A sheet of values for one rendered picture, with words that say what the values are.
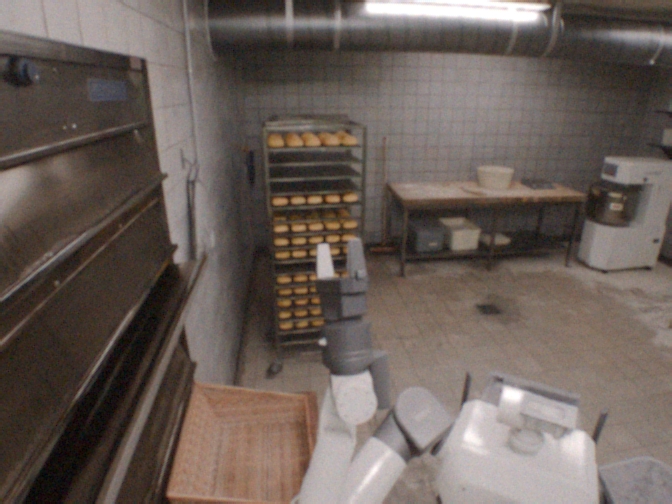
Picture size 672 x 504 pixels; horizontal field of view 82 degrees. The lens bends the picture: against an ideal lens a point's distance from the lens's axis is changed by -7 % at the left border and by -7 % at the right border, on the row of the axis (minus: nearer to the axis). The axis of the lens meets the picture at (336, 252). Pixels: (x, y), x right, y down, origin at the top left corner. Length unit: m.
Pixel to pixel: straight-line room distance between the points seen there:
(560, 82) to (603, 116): 0.81
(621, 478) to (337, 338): 0.55
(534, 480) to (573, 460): 0.09
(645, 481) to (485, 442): 0.27
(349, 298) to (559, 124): 5.52
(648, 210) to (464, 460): 5.13
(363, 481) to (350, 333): 0.30
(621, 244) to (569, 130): 1.61
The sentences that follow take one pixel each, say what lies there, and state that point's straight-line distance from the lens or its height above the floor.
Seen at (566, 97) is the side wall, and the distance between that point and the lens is 6.07.
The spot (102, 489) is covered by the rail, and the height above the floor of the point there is 1.43.
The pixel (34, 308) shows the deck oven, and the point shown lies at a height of 1.65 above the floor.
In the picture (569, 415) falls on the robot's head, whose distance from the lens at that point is 0.79.
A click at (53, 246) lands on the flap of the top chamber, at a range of 0.89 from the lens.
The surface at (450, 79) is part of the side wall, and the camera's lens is 5.32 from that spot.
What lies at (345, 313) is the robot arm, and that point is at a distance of 0.67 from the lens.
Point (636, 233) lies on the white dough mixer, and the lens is 5.73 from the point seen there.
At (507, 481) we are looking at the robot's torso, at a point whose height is 1.37.
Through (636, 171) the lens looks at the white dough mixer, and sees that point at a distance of 5.50.
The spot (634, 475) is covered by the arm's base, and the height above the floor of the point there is 1.40.
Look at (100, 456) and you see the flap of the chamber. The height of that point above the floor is 1.40.
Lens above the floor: 2.00
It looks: 22 degrees down
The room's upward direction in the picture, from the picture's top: straight up
